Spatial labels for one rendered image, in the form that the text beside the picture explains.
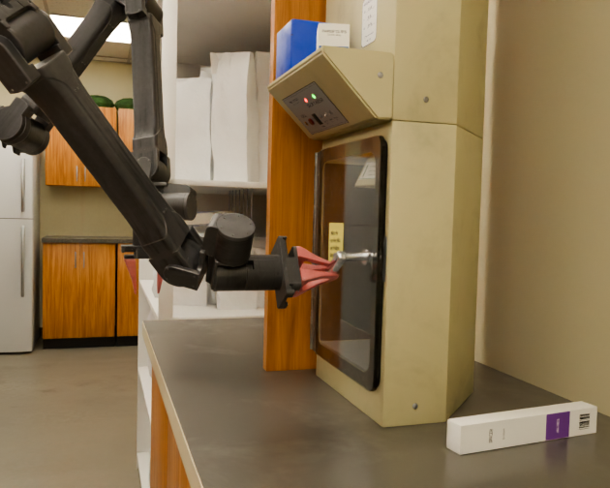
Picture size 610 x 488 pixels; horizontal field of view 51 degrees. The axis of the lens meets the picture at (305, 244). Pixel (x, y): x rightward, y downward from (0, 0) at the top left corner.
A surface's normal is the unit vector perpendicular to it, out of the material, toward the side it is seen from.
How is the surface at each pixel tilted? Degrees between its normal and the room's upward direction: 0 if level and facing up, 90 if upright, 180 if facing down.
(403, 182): 90
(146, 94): 75
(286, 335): 90
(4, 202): 90
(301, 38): 90
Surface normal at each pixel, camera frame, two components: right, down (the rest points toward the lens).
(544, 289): -0.95, -0.01
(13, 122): -0.20, -0.20
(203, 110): 0.15, -0.08
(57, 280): 0.30, 0.06
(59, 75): 0.87, -0.25
